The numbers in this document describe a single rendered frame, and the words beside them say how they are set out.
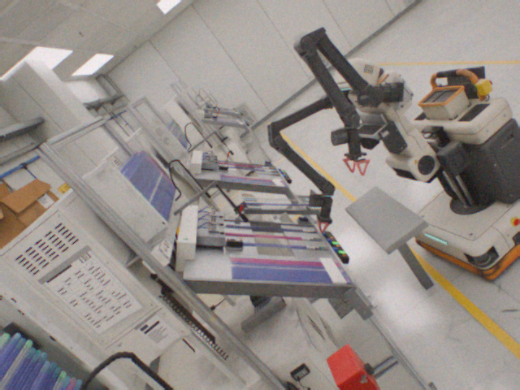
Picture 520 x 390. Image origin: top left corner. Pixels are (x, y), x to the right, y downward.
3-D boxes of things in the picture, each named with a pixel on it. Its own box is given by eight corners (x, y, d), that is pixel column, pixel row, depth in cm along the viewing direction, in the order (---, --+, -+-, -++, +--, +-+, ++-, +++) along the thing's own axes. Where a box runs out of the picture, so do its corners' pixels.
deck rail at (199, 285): (352, 296, 169) (355, 283, 167) (353, 299, 167) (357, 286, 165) (182, 290, 157) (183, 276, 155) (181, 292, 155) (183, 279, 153)
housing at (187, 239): (197, 229, 220) (198, 205, 216) (193, 272, 174) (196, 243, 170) (182, 228, 219) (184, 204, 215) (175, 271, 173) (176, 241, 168)
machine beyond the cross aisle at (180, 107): (267, 149, 730) (201, 61, 668) (275, 158, 653) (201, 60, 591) (210, 192, 742) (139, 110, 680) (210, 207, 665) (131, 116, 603)
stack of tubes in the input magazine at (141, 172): (176, 187, 209) (141, 147, 201) (167, 223, 162) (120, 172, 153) (158, 201, 211) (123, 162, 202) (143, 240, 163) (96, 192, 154)
